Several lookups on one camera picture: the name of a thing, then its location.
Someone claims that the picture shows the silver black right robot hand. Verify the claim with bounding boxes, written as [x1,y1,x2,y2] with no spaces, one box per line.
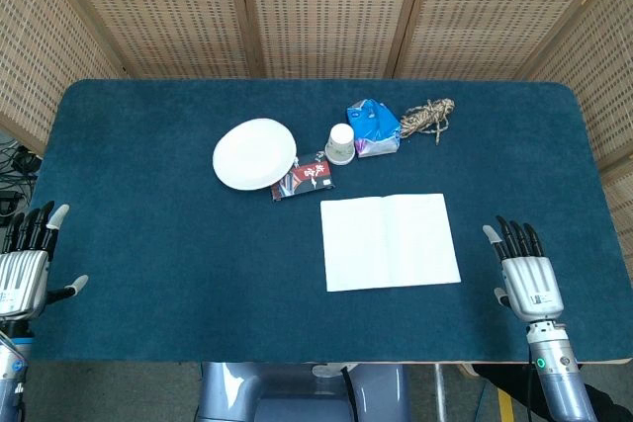
[483,215,565,322]

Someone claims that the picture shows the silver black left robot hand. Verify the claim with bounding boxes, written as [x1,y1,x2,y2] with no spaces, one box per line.
[0,202,89,322]

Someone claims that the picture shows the white notebook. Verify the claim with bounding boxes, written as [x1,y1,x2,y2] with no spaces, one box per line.
[319,193,463,294]

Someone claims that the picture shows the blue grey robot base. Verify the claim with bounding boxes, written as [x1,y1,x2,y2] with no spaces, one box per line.
[194,361,412,422]

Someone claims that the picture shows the white metal table leg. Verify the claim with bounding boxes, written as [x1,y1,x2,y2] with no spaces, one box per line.
[433,363,445,422]

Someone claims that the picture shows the dark blue table mat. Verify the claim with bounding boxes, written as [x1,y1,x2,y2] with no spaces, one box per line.
[28,78,633,365]

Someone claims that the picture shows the blue tissue pack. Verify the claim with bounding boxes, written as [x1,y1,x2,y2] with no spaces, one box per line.
[345,98,403,159]

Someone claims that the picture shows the woven bamboo screen panel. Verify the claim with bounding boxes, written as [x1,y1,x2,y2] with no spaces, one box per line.
[0,0,126,157]
[235,0,430,80]
[390,0,617,81]
[526,0,633,265]
[43,0,258,81]

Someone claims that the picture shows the white floral paper cup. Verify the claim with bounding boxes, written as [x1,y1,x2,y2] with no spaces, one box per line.
[323,123,357,167]

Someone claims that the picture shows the red black small packet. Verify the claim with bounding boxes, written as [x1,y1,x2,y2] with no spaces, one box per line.
[270,151,338,205]

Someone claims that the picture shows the white paper plate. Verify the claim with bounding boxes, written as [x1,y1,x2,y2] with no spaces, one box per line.
[212,118,299,192]

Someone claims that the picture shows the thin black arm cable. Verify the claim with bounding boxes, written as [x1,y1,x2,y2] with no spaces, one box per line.
[524,345,536,422]

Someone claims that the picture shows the black floor cables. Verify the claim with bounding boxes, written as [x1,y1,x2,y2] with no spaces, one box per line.
[0,137,45,218]

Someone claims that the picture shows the tan rope bundle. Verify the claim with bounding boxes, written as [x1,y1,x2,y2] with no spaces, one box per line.
[399,97,457,146]

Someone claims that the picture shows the black cable on base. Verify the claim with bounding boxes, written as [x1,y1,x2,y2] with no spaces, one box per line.
[339,363,360,422]

